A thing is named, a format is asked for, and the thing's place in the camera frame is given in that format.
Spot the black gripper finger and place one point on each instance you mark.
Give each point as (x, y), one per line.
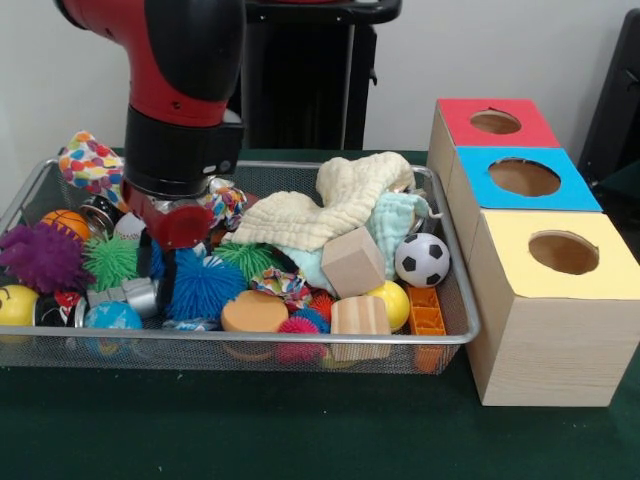
(144, 260)
(166, 285)

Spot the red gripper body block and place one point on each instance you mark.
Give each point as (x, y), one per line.
(182, 227)

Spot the cream waffle cloth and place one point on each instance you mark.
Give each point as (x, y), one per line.
(300, 220)

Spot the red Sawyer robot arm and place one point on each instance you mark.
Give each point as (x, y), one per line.
(180, 100)

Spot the shallow clear mesh bin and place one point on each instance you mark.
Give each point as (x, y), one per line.
(175, 357)

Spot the large blue spiky ball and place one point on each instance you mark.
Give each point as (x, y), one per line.
(210, 285)

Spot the blue globe ball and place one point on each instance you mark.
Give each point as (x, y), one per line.
(112, 316)

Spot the purple spiky toy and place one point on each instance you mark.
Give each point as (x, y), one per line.
(40, 260)

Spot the yellow smiley ball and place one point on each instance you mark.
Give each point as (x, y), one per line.
(17, 305)

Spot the plain wooden cube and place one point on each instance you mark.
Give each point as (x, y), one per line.
(352, 265)

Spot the dark green table cloth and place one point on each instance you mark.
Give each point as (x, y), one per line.
(625, 210)
(300, 425)

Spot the mint green waffle cloth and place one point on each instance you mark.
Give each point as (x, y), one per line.
(395, 225)

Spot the yellow tennis ball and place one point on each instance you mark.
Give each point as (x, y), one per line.
(395, 305)

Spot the small soccer ball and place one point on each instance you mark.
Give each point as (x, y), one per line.
(422, 260)

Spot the black chair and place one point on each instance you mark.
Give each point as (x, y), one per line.
(615, 100)

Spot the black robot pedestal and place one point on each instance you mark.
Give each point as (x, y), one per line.
(320, 90)

